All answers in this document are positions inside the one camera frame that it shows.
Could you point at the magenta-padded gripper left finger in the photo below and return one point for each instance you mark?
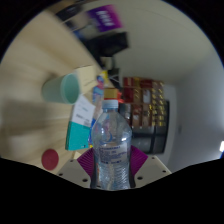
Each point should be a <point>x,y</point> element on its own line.
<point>86,161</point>

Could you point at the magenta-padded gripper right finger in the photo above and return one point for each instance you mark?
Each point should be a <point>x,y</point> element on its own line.
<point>138,160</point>

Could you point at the clear plastic water bottle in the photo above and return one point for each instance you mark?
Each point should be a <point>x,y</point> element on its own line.
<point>111,150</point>

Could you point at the teal book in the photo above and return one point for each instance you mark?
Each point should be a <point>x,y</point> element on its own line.
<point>77,136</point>

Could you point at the flat round red coaster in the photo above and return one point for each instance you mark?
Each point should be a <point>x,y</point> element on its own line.
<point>50,159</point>

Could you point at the wooden shelf unit with trophies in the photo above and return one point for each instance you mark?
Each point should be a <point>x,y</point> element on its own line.
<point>143,100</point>

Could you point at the blue printed book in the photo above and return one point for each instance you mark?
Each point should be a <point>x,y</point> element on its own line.
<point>98,95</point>

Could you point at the yellow gift box red ribbon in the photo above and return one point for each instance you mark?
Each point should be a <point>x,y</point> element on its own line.
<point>111,93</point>

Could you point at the pale green cup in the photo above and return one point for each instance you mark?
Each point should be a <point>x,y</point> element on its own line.
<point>56,89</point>

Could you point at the small yellow envelope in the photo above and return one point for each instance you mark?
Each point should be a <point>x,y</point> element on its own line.
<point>86,78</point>

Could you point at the black office chair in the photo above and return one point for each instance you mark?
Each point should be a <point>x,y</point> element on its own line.
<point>106,46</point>

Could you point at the purple sign board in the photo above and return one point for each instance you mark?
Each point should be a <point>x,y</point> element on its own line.
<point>105,18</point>

